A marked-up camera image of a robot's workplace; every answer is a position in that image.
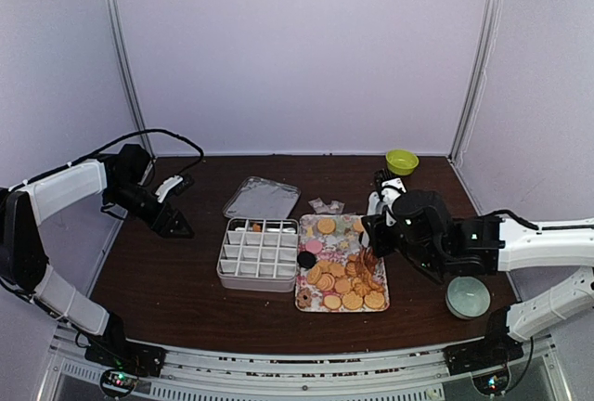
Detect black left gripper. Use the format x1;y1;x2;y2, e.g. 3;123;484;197
106;181;194;239

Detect silver serving tongs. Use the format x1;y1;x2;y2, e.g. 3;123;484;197
355;246;378;276

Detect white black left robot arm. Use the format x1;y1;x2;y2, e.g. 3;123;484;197
1;133;200;375

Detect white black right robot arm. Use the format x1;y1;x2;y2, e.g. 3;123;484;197
362;209;593;375

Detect lime green bowl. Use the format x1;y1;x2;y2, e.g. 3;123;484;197
385;149;420;176

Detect pale green ceramic bowl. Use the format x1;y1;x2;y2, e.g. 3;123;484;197
445;277;491;320

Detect grey divided cookie tin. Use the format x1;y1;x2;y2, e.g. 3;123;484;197
216;218;299;293

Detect clear printed cookie wrappers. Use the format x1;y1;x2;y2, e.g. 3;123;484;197
308;198;344;214

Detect floral rectangular tray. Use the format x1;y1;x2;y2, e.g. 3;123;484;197
294;214;390;314

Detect silver tin lid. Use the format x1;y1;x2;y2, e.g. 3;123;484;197
223;176;301;219

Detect round tan perforated biscuit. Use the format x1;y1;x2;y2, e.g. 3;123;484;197
316;217;336;235

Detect pink sandwich cookie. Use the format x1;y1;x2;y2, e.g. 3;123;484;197
304;239;324;254

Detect black sandwich cookie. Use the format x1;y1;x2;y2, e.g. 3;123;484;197
297;251;316;269

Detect flower shaped brown cookie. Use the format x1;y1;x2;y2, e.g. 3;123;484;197
296;288;312;309

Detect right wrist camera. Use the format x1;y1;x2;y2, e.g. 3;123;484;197
391;189;453;244

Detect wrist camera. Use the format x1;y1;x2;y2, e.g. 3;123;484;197
391;189;453;244
154;174;195;203

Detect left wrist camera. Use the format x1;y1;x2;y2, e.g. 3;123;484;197
154;174;195;203

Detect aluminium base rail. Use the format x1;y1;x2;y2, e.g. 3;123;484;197
33;326;574;400

